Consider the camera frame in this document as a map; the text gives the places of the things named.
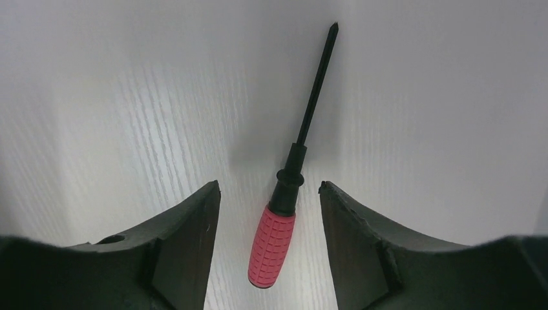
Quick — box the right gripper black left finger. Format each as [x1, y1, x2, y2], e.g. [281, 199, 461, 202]
[1, 181, 221, 309]

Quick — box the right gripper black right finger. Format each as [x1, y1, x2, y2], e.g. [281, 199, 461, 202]
[319, 181, 547, 309]

